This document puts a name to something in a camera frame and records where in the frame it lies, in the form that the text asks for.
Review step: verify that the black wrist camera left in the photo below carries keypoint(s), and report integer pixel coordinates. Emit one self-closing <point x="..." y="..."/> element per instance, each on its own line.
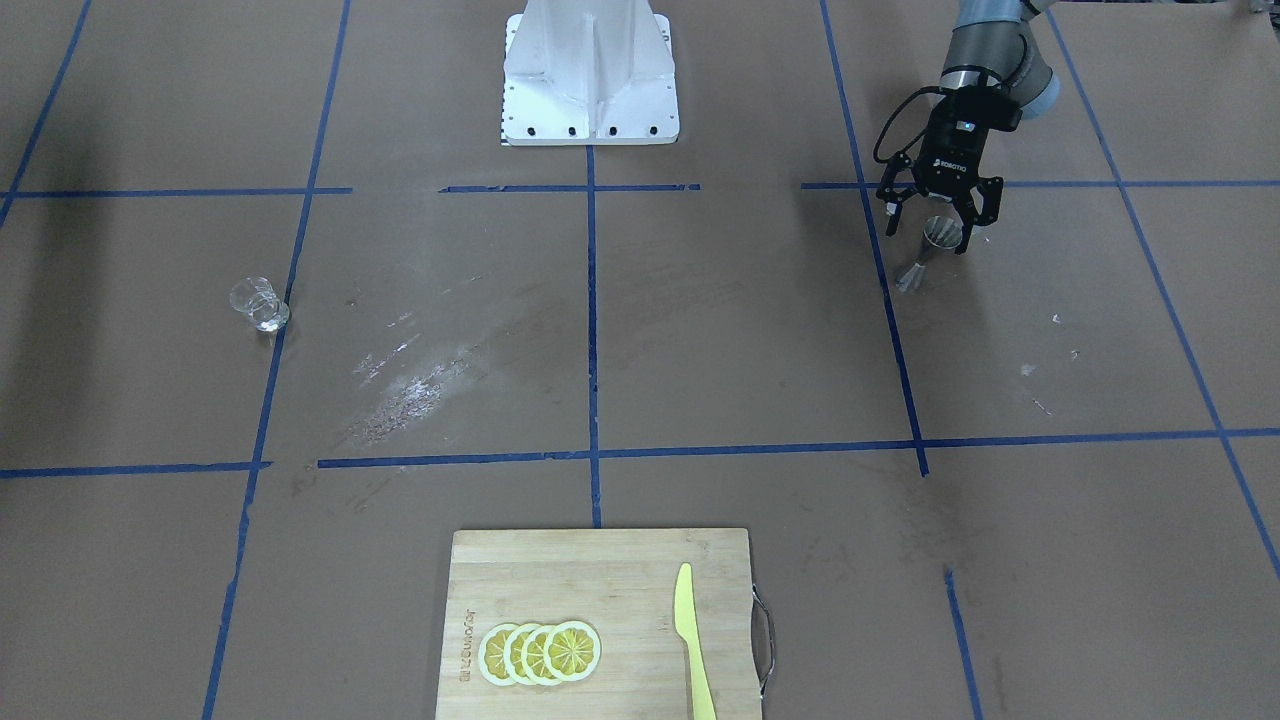
<point x="985" y="108"/>

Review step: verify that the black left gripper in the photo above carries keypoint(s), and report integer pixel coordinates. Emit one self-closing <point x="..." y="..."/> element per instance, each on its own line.
<point x="951" y="157"/>

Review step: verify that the yellow plastic knife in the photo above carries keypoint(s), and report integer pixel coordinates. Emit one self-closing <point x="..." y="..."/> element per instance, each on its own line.
<point x="685" y="615"/>

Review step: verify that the clear glass measuring cup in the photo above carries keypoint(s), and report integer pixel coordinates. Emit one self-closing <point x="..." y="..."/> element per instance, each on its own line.
<point x="258" y="302"/>

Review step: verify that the lemon slice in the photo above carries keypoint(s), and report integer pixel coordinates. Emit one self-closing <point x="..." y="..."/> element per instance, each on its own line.
<point x="513" y="653"/>
<point x="572" y="651"/>
<point x="533" y="657"/>
<point x="493" y="663"/>

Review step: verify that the steel double jigger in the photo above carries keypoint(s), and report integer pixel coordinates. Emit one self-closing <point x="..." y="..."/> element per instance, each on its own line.
<point x="939" y="234"/>

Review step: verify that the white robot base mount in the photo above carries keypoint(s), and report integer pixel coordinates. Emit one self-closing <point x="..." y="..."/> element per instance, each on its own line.
<point x="579" y="73"/>

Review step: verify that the bamboo cutting board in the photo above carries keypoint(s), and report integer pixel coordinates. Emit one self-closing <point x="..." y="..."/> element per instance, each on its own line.
<point x="621" y="582"/>

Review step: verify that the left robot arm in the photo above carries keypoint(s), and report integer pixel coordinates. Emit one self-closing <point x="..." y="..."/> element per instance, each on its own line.
<point x="994" y="77"/>

